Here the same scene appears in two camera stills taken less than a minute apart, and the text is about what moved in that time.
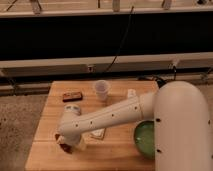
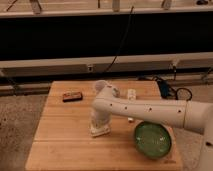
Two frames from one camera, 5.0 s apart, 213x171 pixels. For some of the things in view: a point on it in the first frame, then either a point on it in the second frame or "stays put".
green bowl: (144, 135) stays put
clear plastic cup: (101, 87) stays put
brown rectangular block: (72, 96) stays put
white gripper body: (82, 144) -> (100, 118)
